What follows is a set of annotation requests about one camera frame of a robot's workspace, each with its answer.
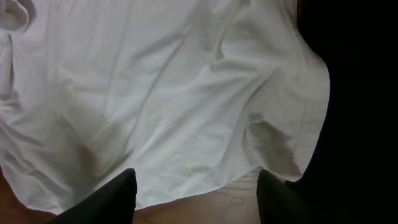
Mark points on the black garment on right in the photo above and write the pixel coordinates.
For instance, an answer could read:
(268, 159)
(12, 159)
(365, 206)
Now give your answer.
(352, 177)

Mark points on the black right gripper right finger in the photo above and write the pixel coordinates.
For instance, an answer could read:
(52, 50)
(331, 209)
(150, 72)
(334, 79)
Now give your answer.
(278, 204)

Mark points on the white printed t-shirt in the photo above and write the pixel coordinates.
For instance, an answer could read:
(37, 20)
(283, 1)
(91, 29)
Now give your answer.
(191, 94)

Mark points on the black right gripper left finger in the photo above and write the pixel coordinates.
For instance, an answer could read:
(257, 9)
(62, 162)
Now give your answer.
(113, 203)

